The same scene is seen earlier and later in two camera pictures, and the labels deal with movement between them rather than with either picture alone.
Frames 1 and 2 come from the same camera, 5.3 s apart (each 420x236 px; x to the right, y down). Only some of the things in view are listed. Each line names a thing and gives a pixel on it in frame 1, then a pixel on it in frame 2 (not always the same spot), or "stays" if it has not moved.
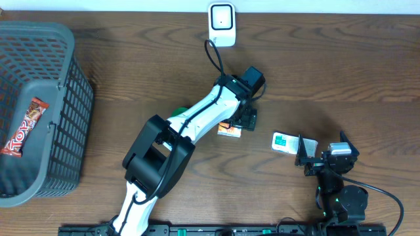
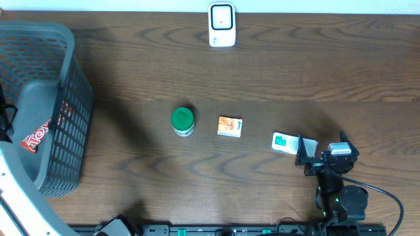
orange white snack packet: (224, 128) stays
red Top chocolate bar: (14, 144) to (30, 143)
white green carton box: (287, 143) stays
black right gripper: (302, 155) stays
